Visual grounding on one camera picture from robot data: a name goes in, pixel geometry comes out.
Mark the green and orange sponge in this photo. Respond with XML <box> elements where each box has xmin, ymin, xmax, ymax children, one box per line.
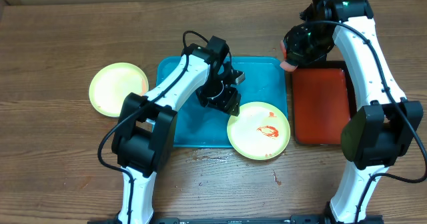
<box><xmin>280</xmin><ymin>39</ymin><xmax>297</xmax><ymax>72</ymax></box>

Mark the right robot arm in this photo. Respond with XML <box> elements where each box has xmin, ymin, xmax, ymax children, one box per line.
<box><xmin>281</xmin><ymin>0</ymin><xmax>423</xmax><ymax>224</ymax></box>

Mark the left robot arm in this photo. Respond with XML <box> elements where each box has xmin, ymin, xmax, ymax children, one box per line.
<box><xmin>111</xmin><ymin>36</ymin><xmax>245</xmax><ymax>223</ymax></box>

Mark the yellow-green plate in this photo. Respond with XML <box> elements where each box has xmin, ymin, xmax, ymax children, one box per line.
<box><xmin>227</xmin><ymin>101</ymin><xmax>291</xmax><ymax>161</ymax></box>
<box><xmin>89</xmin><ymin>62</ymin><xmax>149</xmax><ymax>117</ymax></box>

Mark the teal plastic tray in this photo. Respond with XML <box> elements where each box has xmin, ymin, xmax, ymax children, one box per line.
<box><xmin>173</xmin><ymin>56</ymin><xmax>288</xmax><ymax>148</ymax></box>

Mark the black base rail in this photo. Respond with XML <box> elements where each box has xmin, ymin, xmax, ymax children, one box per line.
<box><xmin>87</xmin><ymin>215</ymin><xmax>384</xmax><ymax>224</ymax></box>

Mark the black tray with red liquid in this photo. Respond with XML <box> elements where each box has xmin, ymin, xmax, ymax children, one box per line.
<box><xmin>291</xmin><ymin>61</ymin><xmax>356</xmax><ymax>145</ymax></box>

